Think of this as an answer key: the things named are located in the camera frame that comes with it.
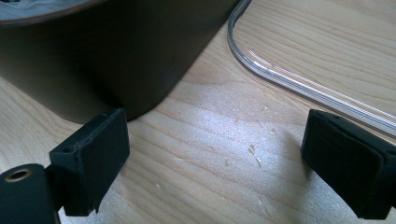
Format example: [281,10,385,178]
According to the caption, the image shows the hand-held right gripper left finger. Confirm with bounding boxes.
[49,107,131,217]

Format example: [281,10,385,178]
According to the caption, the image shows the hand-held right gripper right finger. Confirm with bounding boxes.
[300,108,396,220]

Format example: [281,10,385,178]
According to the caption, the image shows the dark brown round container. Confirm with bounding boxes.
[0,0,241,125]

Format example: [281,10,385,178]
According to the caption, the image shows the clear plastic tray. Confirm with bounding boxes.
[226,0,396,138]

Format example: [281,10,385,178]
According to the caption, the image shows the white crumpled paper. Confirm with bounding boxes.
[0,0,94,22]

